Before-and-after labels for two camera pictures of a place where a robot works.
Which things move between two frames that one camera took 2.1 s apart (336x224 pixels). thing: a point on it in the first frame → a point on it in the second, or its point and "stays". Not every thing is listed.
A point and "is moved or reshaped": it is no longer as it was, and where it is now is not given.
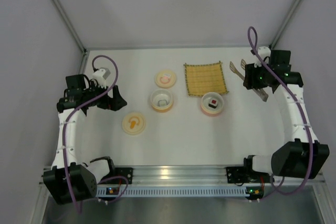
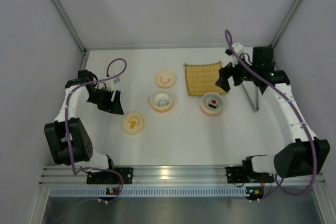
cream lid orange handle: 133,124 stays
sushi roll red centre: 213,103 stays
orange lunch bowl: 161,94 stays
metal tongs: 258,91 is moved or reshaped
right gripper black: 252,76 → 230,74
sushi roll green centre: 162,103 stays
